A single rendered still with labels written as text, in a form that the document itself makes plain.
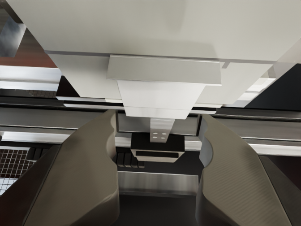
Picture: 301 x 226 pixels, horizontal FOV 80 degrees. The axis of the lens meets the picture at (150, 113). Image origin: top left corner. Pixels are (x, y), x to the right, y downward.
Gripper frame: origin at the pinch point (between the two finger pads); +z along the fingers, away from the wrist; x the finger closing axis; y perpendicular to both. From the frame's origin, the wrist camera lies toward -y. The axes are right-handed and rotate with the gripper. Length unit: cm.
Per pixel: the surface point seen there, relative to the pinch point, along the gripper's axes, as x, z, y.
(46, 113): -28.3, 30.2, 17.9
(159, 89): 0.2, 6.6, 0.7
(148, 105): -1.0, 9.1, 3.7
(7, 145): -47, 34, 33
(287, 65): 122, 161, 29
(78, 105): -10.2, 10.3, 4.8
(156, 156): 1.1, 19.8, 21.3
